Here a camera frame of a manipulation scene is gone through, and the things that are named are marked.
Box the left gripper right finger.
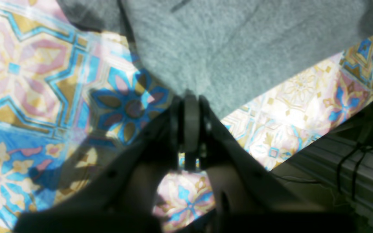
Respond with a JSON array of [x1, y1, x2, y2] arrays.
[[198, 95, 356, 233]]

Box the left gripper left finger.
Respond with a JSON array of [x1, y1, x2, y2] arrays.
[[13, 97, 182, 233]]

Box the grey T-shirt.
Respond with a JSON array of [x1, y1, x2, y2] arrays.
[[57, 0, 373, 118]]

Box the patterned tablecloth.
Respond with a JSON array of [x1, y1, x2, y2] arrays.
[[0, 0, 373, 233]]

